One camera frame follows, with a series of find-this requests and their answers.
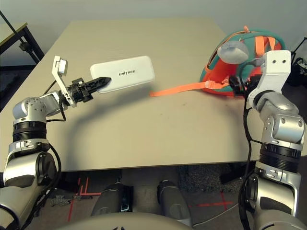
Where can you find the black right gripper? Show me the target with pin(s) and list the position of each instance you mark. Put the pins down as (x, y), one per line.
(251, 85)

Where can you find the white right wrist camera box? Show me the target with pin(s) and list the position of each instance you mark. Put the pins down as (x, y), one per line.
(273, 72)

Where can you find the grey foam mat scrap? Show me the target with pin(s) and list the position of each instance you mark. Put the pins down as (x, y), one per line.
(60, 201)

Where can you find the grey robot torso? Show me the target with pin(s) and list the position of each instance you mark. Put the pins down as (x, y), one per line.
(124, 222)

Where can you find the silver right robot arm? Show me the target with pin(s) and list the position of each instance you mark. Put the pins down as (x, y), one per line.
(283, 124)

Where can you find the thin black stand pole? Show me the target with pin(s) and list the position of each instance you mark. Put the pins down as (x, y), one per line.
(12, 26)

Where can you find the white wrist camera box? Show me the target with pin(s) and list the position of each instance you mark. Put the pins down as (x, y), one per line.
(62, 88)
(273, 72)

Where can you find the white Unitree pencil case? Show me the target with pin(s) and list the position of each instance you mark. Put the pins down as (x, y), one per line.
(129, 72)

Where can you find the teal and orange backpack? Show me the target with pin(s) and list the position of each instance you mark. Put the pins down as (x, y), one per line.
(223, 72)

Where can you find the grey robot right leg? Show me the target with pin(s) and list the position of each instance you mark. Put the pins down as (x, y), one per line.
(173, 198)

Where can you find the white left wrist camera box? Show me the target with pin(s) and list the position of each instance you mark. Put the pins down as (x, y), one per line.
(62, 88)

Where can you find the grey robot left leg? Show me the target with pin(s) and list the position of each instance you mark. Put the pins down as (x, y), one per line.
(112, 198)

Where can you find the black bag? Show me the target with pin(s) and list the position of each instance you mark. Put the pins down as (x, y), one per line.
(299, 74)

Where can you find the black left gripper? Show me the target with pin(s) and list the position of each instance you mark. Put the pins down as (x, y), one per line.
(80, 92)

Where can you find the black-framed side table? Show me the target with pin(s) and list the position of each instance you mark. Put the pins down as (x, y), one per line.
(12, 32)

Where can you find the black table foot beam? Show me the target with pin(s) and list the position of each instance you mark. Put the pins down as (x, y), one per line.
(230, 175)

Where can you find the grey robot leg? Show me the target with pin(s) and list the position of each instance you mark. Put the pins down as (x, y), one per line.
(112, 198)
(173, 198)

